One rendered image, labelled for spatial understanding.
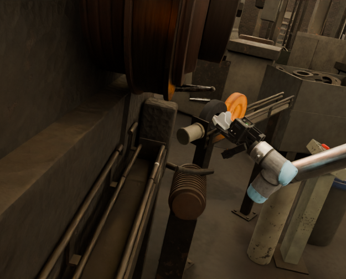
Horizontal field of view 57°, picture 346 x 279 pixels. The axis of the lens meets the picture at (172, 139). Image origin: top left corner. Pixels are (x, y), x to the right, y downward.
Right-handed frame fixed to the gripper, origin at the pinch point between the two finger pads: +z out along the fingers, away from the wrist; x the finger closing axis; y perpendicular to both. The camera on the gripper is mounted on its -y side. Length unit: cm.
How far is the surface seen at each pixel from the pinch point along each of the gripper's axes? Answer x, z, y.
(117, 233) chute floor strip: 66, -24, 1
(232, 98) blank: -10.8, 2.0, 6.7
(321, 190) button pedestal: -45, -44, -15
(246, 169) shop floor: -122, 6, -77
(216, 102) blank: 2.0, 1.1, 6.7
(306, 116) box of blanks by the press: -172, 4, -29
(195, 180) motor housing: 16.2, -13.4, -14.7
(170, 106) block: 30.3, 0.4, 9.1
